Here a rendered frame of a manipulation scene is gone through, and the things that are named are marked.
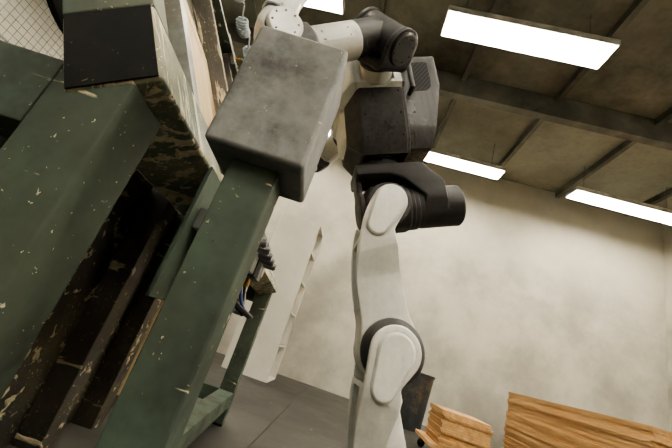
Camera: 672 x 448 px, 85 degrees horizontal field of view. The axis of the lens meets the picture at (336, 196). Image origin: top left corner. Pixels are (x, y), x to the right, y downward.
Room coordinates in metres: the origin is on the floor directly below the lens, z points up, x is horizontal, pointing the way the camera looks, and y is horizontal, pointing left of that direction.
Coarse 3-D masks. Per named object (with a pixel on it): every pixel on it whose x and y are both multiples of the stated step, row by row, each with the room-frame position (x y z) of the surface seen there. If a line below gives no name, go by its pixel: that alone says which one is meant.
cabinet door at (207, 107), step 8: (184, 0) 0.84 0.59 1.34; (192, 24) 0.92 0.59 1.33; (192, 32) 0.91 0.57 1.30; (192, 40) 0.89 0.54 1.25; (192, 48) 0.86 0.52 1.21; (200, 48) 1.01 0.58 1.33; (192, 56) 0.84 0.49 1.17; (200, 56) 1.00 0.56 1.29; (200, 64) 0.97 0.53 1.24; (200, 72) 0.94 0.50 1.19; (208, 72) 1.12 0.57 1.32; (200, 80) 0.92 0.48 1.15; (208, 80) 1.08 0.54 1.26; (200, 88) 0.89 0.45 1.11; (208, 88) 1.06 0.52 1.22; (200, 96) 0.87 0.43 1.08; (208, 96) 1.03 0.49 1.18; (200, 104) 0.85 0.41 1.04; (208, 104) 1.00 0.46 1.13; (208, 112) 0.97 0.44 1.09; (208, 120) 0.95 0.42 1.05
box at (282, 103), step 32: (256, 64) 0.38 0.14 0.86; (288, 64) 0.38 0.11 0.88; (320, 64) 0.37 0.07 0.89; (256, 96) 0.38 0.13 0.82; (288, 96) 0.37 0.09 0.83; (320, 96) 0.37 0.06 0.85; (224, 128) 0.38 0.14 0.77; (256, 128) 0.38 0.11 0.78; (288, 128) 0.37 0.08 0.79; (320, 128) 0.38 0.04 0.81; (224, 160) 0.43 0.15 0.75; (256, 160) 0.39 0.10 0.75; (288, 160) 0.37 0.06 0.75; (288, 192) 0.46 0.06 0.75
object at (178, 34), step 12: (168, 0) 0.64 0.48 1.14; (180, 0) 0.64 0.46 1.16; (168, 12) 0.64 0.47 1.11; (180, 12) 0.64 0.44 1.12; (168, 24) 0.64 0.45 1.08; (180, 24) 0.64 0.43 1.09; (168, 36) 0.64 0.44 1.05; (180, 36) 0.63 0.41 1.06; (180, 48) 0.63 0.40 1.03; (180, 60) 0.63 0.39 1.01; (192, 60) 0.68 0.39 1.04; (192, 72) 0.65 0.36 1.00; (192, 84) 0.63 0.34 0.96
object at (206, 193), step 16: (208, 176) 0.63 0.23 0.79; (208, 192) 0.66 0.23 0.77; (192, 208) 0.63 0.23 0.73; (192, 224) 0.66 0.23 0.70; (176, 240) 0.63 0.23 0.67; (192, 240) 0.69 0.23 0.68; (176, 256) 0.66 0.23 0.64; (256, 256) 0.80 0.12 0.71; (272, 256) 0.82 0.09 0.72; (160, 272) 0.63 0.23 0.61; (176, 272) 0.69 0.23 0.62; (256, 272) 0.88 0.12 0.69; (160, 288) 0.66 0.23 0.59; (240, 304) 0.87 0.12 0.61
